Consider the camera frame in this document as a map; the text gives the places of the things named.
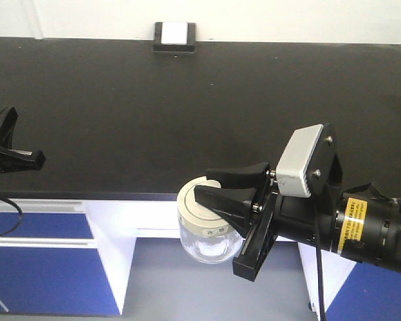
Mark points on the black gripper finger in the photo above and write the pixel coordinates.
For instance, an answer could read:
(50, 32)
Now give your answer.
(235, 206)
(16, 160)
(250, 177)
(8, 119)

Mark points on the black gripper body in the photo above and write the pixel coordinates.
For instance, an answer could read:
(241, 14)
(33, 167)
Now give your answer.
(306, 220)

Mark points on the glass jar with white lid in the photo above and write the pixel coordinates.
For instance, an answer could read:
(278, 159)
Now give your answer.
(205, 236)

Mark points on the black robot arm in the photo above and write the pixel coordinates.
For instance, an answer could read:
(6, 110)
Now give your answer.
(367, 229)

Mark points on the blue lab bench cabinets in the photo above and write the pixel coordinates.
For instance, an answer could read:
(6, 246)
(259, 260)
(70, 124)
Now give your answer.
(124, 261)

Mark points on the white socket in black base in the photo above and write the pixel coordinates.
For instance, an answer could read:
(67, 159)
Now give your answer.
(176, 37)

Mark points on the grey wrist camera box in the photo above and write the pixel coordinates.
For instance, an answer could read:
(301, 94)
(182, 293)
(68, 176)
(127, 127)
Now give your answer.
(291, 170)

